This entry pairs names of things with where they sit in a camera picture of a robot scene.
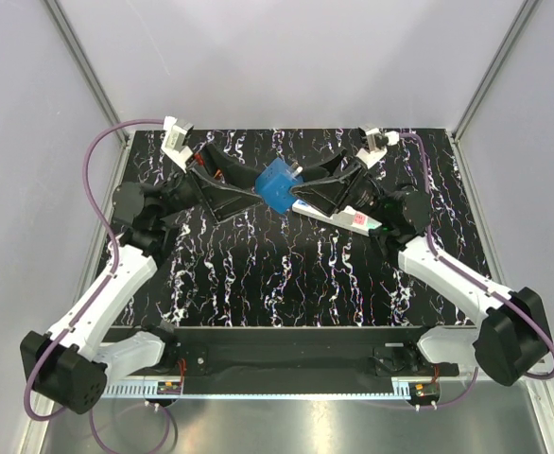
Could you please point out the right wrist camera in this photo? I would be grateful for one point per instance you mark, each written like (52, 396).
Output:
(375, 143)

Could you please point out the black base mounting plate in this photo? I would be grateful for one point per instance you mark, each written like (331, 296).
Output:
(286, 361)

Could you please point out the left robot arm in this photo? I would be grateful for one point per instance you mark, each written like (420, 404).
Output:
(68, 362)

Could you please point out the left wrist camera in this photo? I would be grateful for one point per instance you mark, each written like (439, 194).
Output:
(176, 134)

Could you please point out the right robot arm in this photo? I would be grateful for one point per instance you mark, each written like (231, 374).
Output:
(510, 336)

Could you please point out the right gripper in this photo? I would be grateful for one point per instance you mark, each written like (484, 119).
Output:
(328, 195)

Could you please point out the white multicolour power strip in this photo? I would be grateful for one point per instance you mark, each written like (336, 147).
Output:
(348, 219)

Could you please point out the blue cube adapter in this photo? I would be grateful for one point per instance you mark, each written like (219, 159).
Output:
(274, 183)

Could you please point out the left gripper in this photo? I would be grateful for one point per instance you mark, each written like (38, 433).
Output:
(220, 202)

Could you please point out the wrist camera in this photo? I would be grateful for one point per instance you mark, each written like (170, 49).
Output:
(176, 134)
(375, 143)

